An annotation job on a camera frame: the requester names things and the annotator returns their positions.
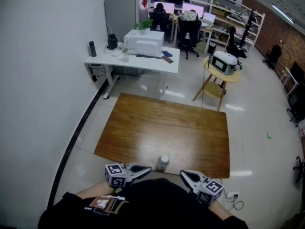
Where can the silver laptop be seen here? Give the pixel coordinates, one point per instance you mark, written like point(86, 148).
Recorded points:
point(209, 18)

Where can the person's black shirt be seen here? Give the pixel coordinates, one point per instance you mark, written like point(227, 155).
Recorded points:
point(155, 206)

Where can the clear bottle with white cap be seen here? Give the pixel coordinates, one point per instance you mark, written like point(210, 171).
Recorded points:
point(163, 163)

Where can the white microwave oven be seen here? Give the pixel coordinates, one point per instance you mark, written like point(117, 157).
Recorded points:
point(145, 43)

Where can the clear glass cup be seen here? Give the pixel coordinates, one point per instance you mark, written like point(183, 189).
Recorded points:
point(125, 58)

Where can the black coat stand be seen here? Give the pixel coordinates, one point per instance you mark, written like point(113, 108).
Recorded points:
point(250, 25)

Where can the computer monitor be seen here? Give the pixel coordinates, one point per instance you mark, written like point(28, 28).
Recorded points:
point(169, 7)
point(199, 8)

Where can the person's left forearm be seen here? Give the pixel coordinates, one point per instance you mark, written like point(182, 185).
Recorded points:
point(95, 191)

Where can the black trash bin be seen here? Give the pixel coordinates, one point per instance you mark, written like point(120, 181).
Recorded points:
point(211, 49)

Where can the potted green plant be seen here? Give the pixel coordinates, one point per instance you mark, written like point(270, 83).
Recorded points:
point(145, 25)

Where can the blue cloth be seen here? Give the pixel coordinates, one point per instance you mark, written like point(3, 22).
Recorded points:
point(167, 54)

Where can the black jar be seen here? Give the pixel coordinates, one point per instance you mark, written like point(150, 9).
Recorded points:
point(112, 42)

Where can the white power strip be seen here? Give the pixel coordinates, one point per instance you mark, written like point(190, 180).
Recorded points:
point(232, 196)

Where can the ceiling tube light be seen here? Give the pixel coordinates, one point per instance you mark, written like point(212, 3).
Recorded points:
point(283, 13)

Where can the grey refrigerator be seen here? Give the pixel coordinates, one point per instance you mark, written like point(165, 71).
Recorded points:
point(119, 15)

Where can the small white table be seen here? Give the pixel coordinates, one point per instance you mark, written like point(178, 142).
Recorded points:
point(289, 76)

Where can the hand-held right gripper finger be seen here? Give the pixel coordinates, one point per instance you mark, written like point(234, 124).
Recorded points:
point(187, 181)
point(194, 173)

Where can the round wooden side table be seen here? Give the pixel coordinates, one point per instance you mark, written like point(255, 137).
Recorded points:
point(228, 77)

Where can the black gaming chair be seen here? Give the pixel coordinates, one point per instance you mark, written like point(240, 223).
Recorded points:
point(233, 44)

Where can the person's right forearm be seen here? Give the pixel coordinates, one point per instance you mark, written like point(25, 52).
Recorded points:
point(220, 211)

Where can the black flat bar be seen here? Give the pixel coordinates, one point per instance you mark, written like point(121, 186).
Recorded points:
point(149, 56)

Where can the white paper sheet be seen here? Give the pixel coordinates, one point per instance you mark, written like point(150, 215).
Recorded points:
point(81, 170)

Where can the black plug adapter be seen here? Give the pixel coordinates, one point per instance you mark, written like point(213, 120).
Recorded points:
point(94, 78)

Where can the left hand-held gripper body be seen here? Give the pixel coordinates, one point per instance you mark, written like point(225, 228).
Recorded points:
point(115, 175)

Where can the grey jacket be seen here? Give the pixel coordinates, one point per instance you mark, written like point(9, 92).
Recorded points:
point(187, 15)

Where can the white desk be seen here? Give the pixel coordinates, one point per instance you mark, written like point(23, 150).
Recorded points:
point(147, 64)

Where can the red hanging ornament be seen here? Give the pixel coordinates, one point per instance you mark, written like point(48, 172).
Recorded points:
point(144, 2)

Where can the brown wooden table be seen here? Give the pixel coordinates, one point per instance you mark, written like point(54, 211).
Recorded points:
point(155, 118)

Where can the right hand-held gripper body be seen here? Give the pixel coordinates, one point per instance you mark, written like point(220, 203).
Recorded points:
point(209, 191)

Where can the white countertop appliance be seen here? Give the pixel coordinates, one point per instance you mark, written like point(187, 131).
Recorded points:
point(226, 58)

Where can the brown wallet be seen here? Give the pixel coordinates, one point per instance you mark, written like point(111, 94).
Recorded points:
point(167, 59)

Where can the black armchair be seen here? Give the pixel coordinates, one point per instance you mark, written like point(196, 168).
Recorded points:
point(274, 55)

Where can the black wheeled chair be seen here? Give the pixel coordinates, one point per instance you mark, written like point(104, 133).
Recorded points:
point(297, 106)

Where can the black screen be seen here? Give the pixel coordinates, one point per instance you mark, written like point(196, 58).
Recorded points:
point(297, 71)

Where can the black chair base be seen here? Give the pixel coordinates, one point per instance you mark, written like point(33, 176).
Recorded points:
point(300, 168)

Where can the black office chair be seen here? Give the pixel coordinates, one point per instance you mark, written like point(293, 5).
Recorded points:
point(189, 34)
point(160, 23)

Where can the small glass jar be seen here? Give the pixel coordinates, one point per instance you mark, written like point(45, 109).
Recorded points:
point(124, 50)

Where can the white shelving rack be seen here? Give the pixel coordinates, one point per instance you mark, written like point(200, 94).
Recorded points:
point(221, 11)

